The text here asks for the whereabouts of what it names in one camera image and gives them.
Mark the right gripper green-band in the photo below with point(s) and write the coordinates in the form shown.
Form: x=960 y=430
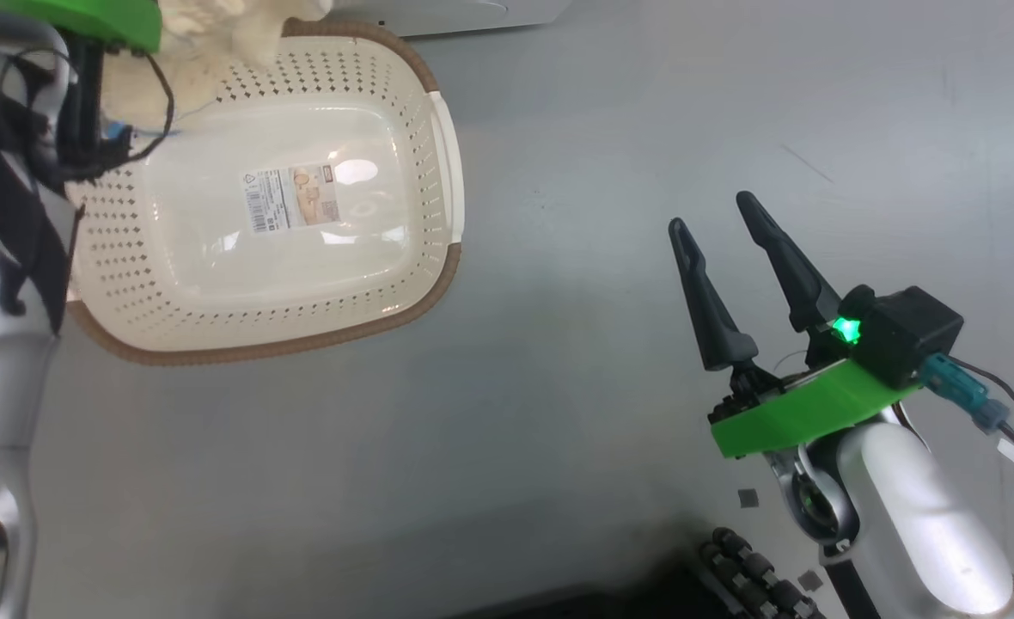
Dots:
x=816 y=413

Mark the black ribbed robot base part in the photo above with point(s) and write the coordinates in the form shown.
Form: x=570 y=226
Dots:
x=756 y=572

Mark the printed basket label sticker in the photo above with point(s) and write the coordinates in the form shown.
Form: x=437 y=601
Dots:
x=292 y=198

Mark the white front-load washing machine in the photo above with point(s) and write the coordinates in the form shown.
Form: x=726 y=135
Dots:
x=473 y=13

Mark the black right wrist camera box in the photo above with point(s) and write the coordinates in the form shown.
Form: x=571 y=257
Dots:
x=902 y=335

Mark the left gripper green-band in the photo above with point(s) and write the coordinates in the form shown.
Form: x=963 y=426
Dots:
x=86 y=17

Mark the small grey floor tag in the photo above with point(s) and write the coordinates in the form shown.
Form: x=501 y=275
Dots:
x=810 y=580
x=748 y=497

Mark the cream perforated basket brown rim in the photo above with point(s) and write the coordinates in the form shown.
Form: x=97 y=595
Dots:
x=301 y=284

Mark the cream garment blue cloud print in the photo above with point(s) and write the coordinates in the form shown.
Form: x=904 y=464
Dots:
x=198 y=60

